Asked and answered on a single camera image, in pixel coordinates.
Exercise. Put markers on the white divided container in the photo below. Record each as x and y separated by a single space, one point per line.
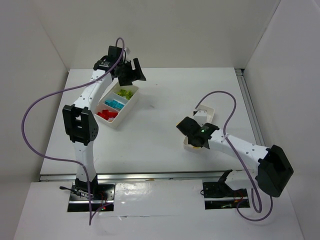
203 114
111 94

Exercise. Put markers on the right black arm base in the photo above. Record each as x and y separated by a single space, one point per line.
218 196

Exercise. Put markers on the right white divided container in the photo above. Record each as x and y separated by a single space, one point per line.
203 114

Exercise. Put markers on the red 2x4 lego brick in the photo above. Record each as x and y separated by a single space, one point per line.
107 115

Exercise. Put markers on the aluminium front rail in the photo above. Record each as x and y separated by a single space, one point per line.
187 175

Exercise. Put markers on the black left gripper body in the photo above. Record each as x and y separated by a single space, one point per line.
133 72

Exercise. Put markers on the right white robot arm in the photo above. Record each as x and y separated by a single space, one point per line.
264 168

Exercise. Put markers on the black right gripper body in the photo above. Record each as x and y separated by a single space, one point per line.
186 126

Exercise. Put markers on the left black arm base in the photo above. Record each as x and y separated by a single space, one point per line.
103 198

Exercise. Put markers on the left white divided container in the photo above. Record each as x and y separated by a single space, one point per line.
111 94

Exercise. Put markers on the teal 2x4 lego brick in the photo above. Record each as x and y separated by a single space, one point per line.
114 104

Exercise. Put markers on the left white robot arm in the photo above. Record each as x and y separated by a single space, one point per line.
79 121

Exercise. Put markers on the green 2x4 lego brick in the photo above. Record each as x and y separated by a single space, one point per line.
127 94

